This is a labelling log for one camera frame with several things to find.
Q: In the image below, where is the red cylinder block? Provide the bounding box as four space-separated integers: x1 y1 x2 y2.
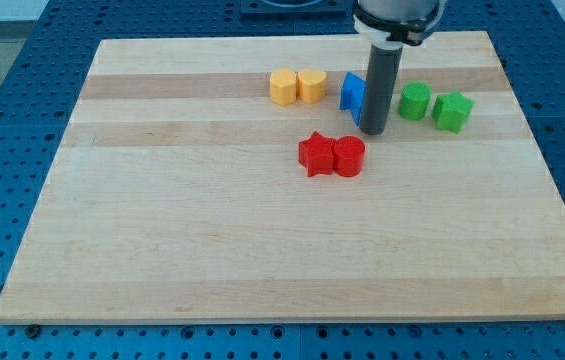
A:
333 136 366 177

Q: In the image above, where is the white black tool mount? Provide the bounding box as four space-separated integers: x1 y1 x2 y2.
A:
353 3 444 49

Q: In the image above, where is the red star block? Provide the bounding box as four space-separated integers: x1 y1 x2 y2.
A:
298 131 336 177

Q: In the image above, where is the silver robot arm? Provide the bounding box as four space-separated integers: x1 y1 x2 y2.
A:
353 0 447 135

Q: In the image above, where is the dark blue base plate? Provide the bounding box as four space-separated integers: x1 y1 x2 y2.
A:
239 0 351 20

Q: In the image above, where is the yellow pentagon block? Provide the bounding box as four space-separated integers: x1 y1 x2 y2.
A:
269 68 297 106

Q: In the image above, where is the green star block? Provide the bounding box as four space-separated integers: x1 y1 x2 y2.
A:
432 91 474 134

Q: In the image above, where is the light wooden board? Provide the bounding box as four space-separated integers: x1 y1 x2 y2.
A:
0 31 565 325

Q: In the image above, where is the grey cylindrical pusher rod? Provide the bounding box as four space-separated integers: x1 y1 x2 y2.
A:
358 45 402 135

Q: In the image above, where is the green cylinder block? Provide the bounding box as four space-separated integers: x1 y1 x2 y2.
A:
398 82 432 121

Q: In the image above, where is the blue triangle block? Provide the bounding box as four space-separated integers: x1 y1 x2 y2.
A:
339 72 366 126

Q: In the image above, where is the yellow heart block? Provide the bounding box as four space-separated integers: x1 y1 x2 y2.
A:
298 69 327 104

